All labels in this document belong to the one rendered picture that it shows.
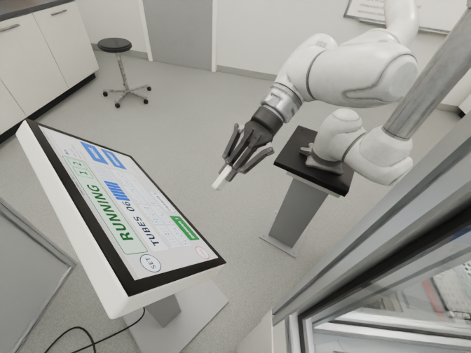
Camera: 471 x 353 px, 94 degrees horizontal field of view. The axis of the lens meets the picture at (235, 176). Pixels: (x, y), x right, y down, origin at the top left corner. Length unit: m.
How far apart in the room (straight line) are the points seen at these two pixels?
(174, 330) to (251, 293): 0.50
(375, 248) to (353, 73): 0.30
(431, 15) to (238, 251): 3.58
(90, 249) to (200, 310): 1.17
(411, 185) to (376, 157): 0.79
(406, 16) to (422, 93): 0.38
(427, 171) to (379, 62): 0.27
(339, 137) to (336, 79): 0.59
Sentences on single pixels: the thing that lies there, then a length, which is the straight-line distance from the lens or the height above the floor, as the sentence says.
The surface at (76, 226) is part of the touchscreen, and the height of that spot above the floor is 1.19.
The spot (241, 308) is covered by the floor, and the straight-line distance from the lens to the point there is 1.58.
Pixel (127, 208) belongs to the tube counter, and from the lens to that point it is 0.54.
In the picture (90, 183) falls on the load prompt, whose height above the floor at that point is 1.15.
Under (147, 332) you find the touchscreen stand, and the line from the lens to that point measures 1.55.
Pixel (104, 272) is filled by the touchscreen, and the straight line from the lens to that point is 0.40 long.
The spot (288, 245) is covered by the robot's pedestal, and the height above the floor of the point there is 0.03.
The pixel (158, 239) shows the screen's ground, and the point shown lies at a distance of 0.50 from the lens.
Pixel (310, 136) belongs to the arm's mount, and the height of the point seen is 0.80.
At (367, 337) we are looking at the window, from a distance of 0.30.
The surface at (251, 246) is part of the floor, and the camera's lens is 1.71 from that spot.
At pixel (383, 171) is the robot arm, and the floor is 0.99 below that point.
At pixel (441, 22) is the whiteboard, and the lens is 4.13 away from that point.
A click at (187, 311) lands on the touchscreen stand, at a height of 0.04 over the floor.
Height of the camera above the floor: 1.54
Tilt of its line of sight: 48 degrees down
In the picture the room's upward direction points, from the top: 8 degrees clockwise
